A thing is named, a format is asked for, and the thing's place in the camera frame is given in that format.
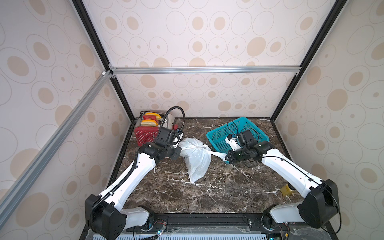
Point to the small yellow bottle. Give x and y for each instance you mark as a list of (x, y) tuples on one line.
[(287, 190)]

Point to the teal plastic basket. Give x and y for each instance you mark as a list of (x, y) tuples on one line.
[(219, 136)]

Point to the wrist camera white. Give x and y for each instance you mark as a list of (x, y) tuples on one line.
[(178, 137), (231, 139)]

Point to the diagonal aluminium frame bar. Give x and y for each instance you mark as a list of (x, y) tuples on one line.
[(34, 170)]

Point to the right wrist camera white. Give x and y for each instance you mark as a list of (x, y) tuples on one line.
[(231, 139)]

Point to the white plastic bag lemon print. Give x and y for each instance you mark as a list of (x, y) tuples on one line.
[(197, 157)]

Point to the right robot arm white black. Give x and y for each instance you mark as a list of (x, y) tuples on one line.
[(320, 198)]

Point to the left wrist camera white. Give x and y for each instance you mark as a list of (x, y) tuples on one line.
[(178, 137)]

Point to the horizontal aluminium frame bar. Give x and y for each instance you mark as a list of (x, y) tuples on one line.
[(208, 70)]

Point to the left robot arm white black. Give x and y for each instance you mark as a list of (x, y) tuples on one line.
[(105, 213)]

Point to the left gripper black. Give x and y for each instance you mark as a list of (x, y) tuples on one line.
[(175, 153)]

